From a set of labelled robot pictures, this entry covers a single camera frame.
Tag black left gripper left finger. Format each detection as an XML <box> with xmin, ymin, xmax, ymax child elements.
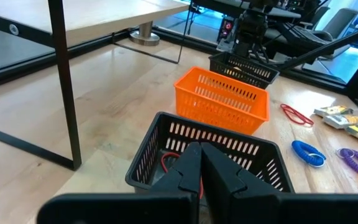
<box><xmin>149</xmin><ymin>141</ymin><xmax>203</xmax><ymax>200</ymax></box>

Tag orange slotted plastic basket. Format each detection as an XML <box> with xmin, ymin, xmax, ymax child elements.
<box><xmin>173</xmin><ymin>66</ymin><xmax>270</xmax><ymax>136</ymax></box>

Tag blue coil wristband keyring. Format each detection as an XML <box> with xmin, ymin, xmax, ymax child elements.
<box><xmin>291</xmin><ymin>140</ymin><xmax>327</xmax><ymax>168</ymax></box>

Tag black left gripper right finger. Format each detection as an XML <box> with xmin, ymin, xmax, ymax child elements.
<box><xmin>201</xmin><ymin>142</ymin><xmax>293</xmax><ymax>224</ymax></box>

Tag wooden shelf riser black legs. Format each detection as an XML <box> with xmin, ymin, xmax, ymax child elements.
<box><xmin>0</xmin><ymin>0</ymin><xmax>196</xmax><ymax>171</ymax></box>

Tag grey office chair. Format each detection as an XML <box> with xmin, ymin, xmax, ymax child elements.
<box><xmin>300</xmin><ymin>6</ymin><xmax>358</xmax><ymax>43</ymax></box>

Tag black slotted plastic basket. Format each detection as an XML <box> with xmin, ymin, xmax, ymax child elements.
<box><xmin>125</xmin><ymin>111</ymin><xmax>295</xmax><ymax>195</ymax></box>
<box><xmin>209</xmin><ymin>51</ymin><xmax>281</xmax><ymax>90</ymax></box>

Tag black computer tower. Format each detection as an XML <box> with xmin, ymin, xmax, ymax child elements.
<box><xmin>216</xmin><ymin>17</ymin><xmax>235</xmax><ymax>44</ymax></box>

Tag red rubber band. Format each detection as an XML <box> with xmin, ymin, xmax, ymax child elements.
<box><xmin>286</xmin><ymin>107</ymin><xmax>315</xmax><ymax>127</ymax></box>
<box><xmin>160</xmin><ymin>152</ymin><xmax>205</xmax><ymax>200</ymax></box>
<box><xmin>280</xmin><ymin>103</ymin><xmax>310</xmax><ymax>125</ymax></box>

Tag black aluminium rig frame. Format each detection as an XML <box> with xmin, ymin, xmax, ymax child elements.
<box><xmin>0</xmin><ymin>11</ymin><xmax>358</xmax><ymax>103</ymax></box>

